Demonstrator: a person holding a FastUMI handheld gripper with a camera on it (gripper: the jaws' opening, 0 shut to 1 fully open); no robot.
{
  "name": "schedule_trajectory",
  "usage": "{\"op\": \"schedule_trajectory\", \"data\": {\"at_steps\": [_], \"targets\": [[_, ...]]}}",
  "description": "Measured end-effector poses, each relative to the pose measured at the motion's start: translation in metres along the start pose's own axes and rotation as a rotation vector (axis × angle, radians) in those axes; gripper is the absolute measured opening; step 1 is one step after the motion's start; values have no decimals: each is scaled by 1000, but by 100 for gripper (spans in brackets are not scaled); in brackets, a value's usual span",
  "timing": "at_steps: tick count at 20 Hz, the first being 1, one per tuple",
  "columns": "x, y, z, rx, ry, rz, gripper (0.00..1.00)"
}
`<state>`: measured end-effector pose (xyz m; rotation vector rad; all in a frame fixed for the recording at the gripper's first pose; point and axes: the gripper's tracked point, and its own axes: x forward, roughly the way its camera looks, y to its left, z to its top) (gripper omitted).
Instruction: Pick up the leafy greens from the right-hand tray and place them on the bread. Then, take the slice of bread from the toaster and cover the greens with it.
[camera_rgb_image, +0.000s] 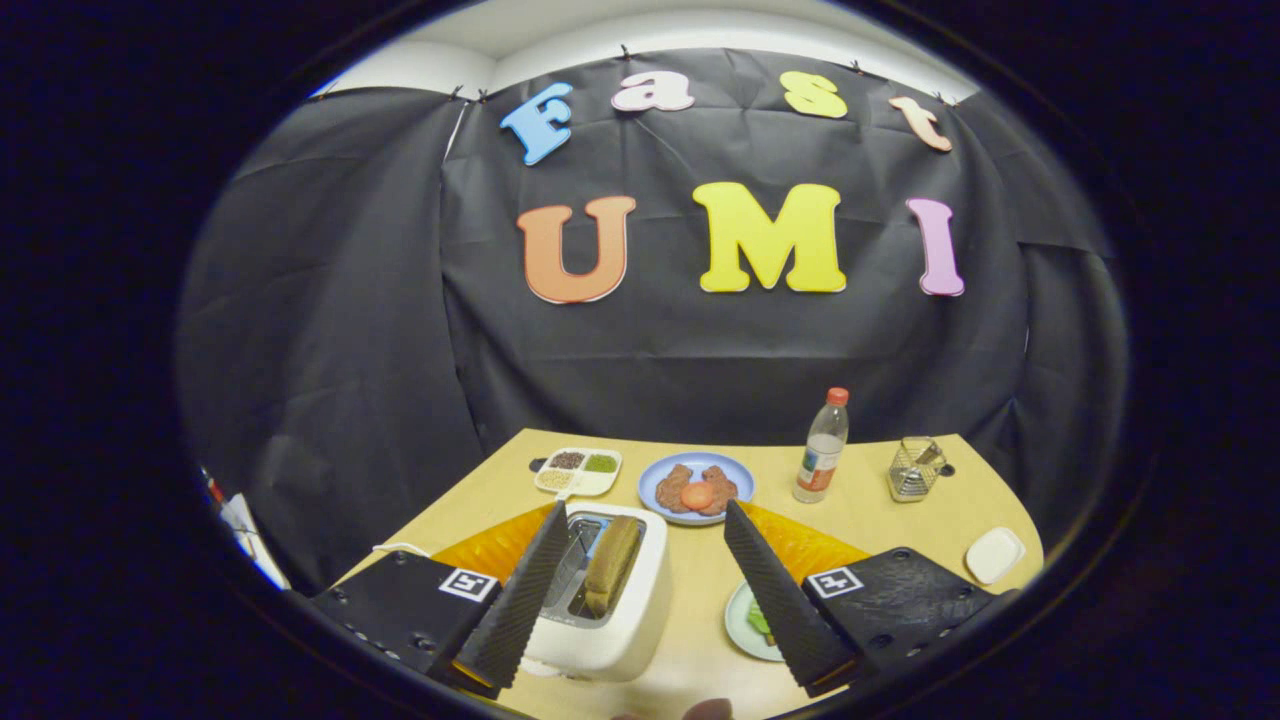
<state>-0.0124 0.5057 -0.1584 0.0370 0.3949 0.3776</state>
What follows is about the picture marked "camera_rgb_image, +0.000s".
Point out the small white dish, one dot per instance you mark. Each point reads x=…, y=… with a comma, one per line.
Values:
x=995, y=555

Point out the brown meat piece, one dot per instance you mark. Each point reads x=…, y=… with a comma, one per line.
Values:
x=670, y=485
x=722, y=485

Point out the orange tomato slice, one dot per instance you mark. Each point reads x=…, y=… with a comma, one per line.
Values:
x=697, y=496

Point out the pale green plate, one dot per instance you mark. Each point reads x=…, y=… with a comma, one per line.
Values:
x=737, y=625

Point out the brown bread slice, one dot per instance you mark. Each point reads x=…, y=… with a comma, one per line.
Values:
x=612, y=565

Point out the clear bottle with red cap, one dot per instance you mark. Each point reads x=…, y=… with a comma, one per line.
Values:
x=820, y=462

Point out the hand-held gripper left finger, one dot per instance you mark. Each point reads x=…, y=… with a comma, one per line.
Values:
x=520, y=610

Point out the white toaster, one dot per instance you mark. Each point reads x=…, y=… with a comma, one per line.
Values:
x=630, y=635

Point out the white divided seasoning dish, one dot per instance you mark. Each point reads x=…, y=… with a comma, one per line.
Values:
x=592, y=486

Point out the green lettuce leaf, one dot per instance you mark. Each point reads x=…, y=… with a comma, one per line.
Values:
x=760, y=622

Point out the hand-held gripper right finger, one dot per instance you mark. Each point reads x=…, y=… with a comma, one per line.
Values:
x=780, y=610

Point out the blue plate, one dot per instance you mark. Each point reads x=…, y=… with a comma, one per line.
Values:
x=743, y=478

